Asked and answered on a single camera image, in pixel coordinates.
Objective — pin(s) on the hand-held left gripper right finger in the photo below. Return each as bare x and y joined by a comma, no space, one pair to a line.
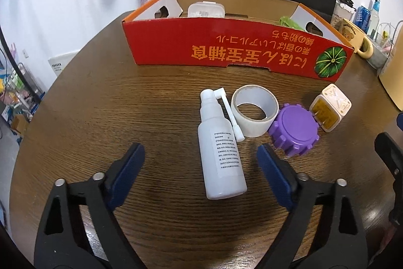
277,174

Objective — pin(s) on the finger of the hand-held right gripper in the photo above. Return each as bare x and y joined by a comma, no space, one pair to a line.
388,149
400,121

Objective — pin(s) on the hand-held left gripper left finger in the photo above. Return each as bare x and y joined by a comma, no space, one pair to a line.
126,174

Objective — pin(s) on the white spray bottle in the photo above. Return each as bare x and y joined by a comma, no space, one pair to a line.
220,162

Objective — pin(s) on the orange cardboard box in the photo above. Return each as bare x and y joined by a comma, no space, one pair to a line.
189,45

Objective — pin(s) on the cream round container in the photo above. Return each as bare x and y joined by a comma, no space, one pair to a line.
395,76

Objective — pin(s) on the purple gear-shaped lid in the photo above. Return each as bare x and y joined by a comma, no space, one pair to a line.
294,127

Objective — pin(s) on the white tape roll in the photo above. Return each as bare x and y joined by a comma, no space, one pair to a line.
248,127

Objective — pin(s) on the grey cup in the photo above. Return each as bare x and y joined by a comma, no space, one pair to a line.
376,59

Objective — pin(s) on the white plug adapter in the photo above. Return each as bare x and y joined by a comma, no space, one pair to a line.
327,113

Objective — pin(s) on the yellow bear mug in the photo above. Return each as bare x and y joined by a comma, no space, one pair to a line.
351,32

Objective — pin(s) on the clear bottle with blue cap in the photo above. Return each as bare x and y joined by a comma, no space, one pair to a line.
374,13

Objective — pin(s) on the glass jar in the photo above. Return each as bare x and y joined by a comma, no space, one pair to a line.
338,18

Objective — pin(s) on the white flat box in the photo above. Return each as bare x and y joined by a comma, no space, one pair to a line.
61,62

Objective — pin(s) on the green plastic item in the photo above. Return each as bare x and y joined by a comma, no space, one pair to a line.
291,22

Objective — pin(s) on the white plastic container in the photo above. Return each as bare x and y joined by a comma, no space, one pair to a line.
206,9

